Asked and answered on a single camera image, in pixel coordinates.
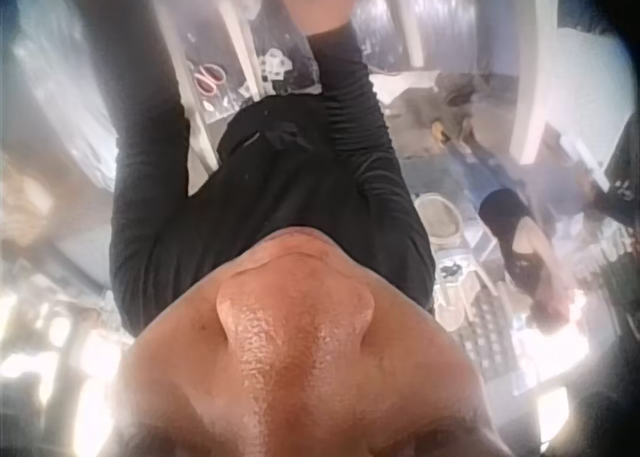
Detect person's right hand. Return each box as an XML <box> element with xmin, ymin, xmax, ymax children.
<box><xmin>277</xmin><ymin>0</ymin><xmax>354</xmax><ymax>38</ymax></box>

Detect black work mat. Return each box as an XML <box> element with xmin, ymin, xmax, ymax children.
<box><xmin>247</xmin><ymin>6</ymin><xmax>324</xmax><ymax>97</ymax></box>

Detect white plastic part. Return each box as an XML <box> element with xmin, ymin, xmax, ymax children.
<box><xmin>258</xmin><ymin>47</ymin><xmax>292</xmax><ymax>84</ymax></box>

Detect white round chair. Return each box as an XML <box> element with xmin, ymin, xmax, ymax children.
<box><xmin>413</xmin><ymin>191</ymin><xmax>467</xmax><ymax>251</ymax></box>

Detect grey keyboard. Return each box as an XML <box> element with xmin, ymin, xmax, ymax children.
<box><xmin>457</xmin><ymin>286</ymin><xmax>524</xmax><ymax>383</ymax></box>

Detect red handled scissors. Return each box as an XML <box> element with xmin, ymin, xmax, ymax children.
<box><xmin>193</xmin><ymin>62</ymin><xmax>227</xmax><ymax>97</ymax></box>

